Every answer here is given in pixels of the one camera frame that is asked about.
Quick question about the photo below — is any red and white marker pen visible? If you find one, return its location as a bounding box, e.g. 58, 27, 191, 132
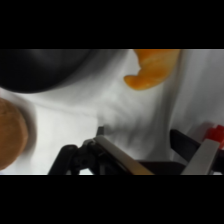
192, 120, 224, 151

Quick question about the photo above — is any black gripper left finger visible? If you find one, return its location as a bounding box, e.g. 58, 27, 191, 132
94, 125, 155, 176

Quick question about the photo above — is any orange croissant toy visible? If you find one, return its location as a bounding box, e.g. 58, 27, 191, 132
123, 49, 183, 91

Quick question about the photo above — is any black bowl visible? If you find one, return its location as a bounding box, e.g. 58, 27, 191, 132
0, 49, 103, 95

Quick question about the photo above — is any brown round wooden lid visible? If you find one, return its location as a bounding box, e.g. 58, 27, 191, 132
0, 97, 30, 171

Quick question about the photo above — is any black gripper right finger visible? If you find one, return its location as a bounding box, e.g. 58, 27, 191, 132
169, 128, 222, 176

